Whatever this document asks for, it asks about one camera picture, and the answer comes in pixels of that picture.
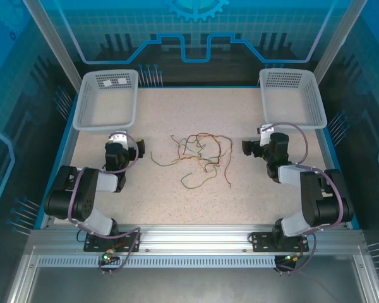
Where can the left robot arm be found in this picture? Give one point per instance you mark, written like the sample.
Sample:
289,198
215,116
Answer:
88,195

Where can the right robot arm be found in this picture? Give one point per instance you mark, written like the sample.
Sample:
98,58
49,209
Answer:
312,195

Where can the plain white plastic basket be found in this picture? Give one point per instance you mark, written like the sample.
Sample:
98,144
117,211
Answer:
284,101

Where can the white basket with stickers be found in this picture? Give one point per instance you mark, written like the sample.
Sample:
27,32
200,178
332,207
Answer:
110,107

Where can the white sticker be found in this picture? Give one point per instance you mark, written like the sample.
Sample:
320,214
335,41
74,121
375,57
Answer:
107,83
122,81

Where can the small lit connector board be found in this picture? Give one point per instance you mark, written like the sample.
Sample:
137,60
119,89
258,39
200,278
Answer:
291,258
107,255

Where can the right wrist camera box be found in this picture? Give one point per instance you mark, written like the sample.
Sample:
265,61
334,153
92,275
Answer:
265,135

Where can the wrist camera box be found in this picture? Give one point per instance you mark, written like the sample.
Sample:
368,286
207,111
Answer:
265,135
120,139

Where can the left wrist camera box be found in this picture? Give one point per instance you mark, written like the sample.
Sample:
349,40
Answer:
120,139

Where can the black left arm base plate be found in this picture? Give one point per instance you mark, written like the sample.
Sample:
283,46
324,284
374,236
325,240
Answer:
94,243

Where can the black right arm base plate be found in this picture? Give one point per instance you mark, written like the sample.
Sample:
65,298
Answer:
262,241

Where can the aluminium rail beam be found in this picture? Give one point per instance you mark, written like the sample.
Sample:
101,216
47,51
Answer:
192,235

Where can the aluminium corner post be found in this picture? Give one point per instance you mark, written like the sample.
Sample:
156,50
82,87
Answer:
338,41
50,41

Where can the grey metal frame panel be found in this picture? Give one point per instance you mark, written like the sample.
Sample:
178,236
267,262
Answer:
192,284

